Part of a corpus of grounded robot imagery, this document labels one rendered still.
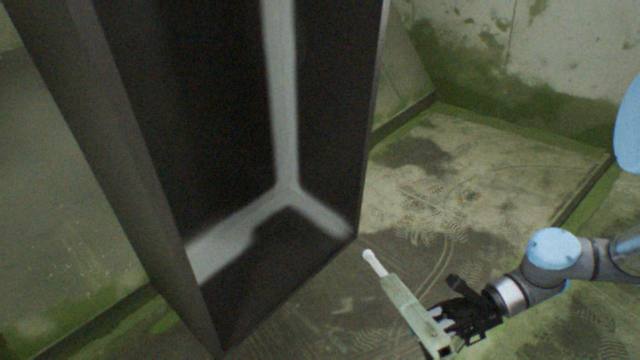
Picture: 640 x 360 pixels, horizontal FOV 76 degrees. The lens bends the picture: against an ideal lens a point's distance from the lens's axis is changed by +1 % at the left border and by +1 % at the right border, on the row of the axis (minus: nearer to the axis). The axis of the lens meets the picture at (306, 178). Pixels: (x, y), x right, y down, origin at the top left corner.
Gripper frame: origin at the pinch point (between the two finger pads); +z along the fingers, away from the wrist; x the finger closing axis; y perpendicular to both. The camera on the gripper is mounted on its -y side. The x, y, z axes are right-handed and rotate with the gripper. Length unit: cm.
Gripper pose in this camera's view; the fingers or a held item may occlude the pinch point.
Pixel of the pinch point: (418, 330)
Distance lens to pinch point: 104.3
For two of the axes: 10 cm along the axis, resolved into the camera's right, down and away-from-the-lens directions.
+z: -9.1, 4.0, -0.9
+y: 3.6, 8.9, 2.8
